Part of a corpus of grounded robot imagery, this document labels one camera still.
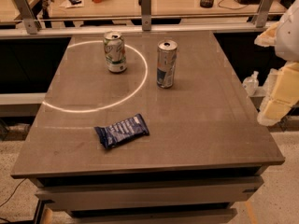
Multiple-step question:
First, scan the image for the horizontal metal rail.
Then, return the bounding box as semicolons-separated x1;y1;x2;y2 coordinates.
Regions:
0;21;276;39

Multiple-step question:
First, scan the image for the white crumpled plastic bag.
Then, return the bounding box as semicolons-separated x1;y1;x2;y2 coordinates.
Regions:
242;71;259;96

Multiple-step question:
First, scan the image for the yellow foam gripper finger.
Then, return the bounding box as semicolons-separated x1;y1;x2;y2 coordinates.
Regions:
254;22;278;47
257;62;299;126

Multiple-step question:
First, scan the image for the grey drawer front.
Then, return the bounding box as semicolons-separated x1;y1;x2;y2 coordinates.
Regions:
36;176;263;212

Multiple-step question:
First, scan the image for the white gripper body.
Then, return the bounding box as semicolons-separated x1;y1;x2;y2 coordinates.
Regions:
275;4;299;62

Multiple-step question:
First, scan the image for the black mesh pen cup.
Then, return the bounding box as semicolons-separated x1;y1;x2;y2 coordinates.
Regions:
200;0;214;8

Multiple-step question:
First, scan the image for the silver blue redbull can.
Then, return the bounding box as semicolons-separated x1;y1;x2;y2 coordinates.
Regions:
157;40;178;89

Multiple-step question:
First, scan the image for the black desk cable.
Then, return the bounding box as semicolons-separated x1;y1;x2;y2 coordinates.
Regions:
217;0;250;11

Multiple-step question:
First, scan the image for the blue rxbar wrapper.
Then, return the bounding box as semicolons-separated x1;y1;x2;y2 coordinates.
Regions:
94;114;150;149

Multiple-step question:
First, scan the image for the middle metal bracket post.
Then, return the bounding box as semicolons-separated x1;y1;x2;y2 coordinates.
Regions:
139;0;151;31

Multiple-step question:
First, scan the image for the green white soda can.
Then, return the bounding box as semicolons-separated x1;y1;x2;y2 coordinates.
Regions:
104;31;127;73

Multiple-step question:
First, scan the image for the metal bracket post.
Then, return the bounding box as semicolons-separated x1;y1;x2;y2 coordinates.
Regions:
14;0;40;35
253;0;274;28
139;0;151;31

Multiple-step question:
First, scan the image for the right metal bracket post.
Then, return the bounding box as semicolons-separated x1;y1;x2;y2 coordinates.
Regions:
253;0;274;28

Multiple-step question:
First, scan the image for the left metal bracket post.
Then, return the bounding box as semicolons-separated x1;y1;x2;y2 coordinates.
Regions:
14;0;40;35

